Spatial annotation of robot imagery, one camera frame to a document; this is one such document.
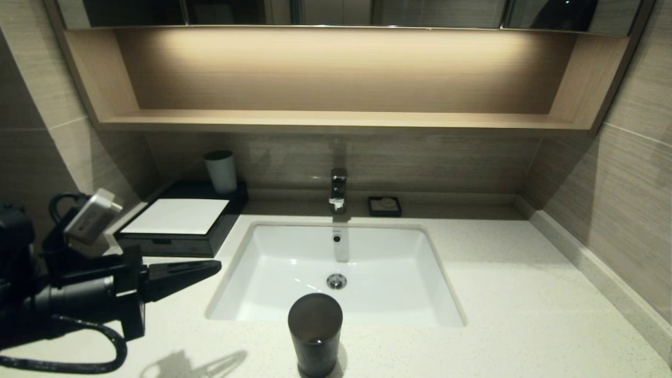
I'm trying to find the dark grey tumbler cup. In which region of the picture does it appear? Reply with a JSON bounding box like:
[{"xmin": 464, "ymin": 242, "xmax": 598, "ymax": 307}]
[{"xmin": 287, "ymin": 293, "xmax": 344, "ymax": 378}]

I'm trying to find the black tray box white lid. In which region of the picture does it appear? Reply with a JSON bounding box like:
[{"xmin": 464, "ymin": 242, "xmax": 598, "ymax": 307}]
[{"xmin": 113, "ymin": 181, "xmax": 249, "ymax": 259}]

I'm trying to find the white cup with dark rim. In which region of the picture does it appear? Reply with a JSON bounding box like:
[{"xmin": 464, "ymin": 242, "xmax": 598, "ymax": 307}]
[{"xmin": 203, "ymin": 150, "xmax": 238, "ymax": 195}]

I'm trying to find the chrome faucet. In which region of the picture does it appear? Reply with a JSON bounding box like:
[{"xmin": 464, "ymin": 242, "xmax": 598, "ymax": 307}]
[{"xmin": 329, "ymin": 168, "xmax": 348, "ymax": 215}]

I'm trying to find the black soap dish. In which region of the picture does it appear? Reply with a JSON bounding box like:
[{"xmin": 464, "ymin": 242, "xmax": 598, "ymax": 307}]
[{"xmin": 367, "ymin": 196, "xmax": 403, "ymax": 218}]

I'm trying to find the white ceramic sink basin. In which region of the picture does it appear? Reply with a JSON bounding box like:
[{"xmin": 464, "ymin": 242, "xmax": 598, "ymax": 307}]
[{"xmin": 205, "ymin": 220, "xmax": 467, "ymax": 329}]

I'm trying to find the mirror cabinet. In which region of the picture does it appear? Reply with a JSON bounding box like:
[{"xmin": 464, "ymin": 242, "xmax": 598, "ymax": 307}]
[{"xmin": 55, "ymin": 0, "xmax": 644, "ymax": 36}]

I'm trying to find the thick black cable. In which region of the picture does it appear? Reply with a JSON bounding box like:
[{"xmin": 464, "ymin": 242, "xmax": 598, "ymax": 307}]
[{"xmin": 0, "ymin": 314, "xmax": 129, "ymax": 375}]

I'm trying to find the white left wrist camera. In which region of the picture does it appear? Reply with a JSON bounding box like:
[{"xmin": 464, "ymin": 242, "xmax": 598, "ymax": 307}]
[{"xmin": 63, "ymin": 188, "xmax": 123, "ymax": 246}]

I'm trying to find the light wooden wall shelf niche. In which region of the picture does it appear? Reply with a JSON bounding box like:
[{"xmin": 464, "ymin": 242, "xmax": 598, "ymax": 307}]
[{"xmin": 42, "ymin": 0, "xmax": 659, "ymax": 137}]

